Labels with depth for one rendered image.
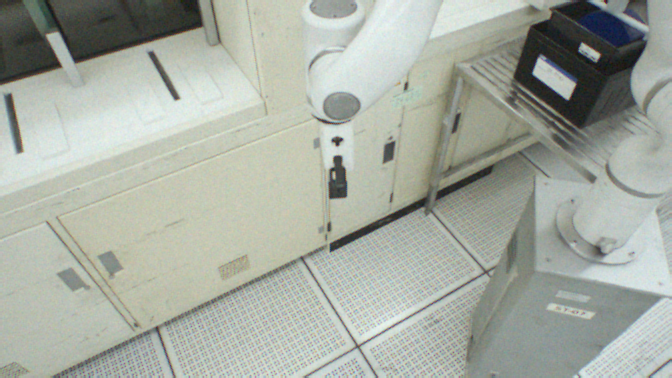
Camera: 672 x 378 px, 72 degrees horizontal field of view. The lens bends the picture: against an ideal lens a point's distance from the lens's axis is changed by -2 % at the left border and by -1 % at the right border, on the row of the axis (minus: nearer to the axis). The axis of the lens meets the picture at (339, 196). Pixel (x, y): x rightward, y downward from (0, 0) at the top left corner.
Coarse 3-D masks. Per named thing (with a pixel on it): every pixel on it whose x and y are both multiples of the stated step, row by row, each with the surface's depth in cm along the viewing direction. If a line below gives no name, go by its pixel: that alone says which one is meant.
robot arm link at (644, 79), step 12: (648, 0) 64; (660, 0) 61; (648, 12) 66; (660, 12) 63; (660, 24) 64; (660, 36) 66; (648, 48) 71; (660, 48) 68; (648, 60) 73; (660, 60) 70; (636, 72) 79; (648, 72) 77; (660, 72) 77; (636, 84) 81; (648, 84) 79; (660, 84) 78; (636, 96) 83; (648, 96) 80
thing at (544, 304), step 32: (544, 192) 114; (576, 192) 114; (544, 224) 107; (512, 256) 126; (544, 256) 102; (576, 256) 102; (640, 256) 102; (512, 288) 120; (544, 288) 106; (576, 288) 103; (608, 288) 100; (640, 288) 97; (480, 320) 156; (512, 320) 120; (544, 320) 116; (576, 320) 113; (608, 320) 109; (480, 352) 145; (512, 352) 133; (544, 352) 129; (576, 352) 124
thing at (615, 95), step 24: (528, 48) 133; (552, 48) 126; (528, 72) 137; (552, 72) 129; (576, 72) 122; (624, 72) 117; (552, 96) 132; (576, 96) 125; (600, 96) 120; (624, 96) 127; (576, 120) 128; (600, 120) 130
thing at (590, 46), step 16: (576, 0) 128; (592, 0) 124; (608, 0) 131; (624, 0) 117; (560, 16) 124; (576, 16) 132; (624, 16) 119; (544, 32) 131; (560, 32) 126; (576, 32) 122; (576, 48) 123; (592, 48) 119; (608, 48) 115; (624, 48) 113; (640, 48) 119; (592, 64) 121; (608, 64) 117; (624, 64) 121
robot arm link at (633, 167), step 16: (656, 96) 78; (656, 112) 78; (656, 128) 80; (624, 144) 89; (640, 144) 87; (656, 144) 85; (608, 160) 93; (624, 160) 87; (640, 160) 83; (656, 160) 79; (624, 176) 88; (640, 176) 86; (656, 176) 84; (640, 192) 88; (656, 192) 87
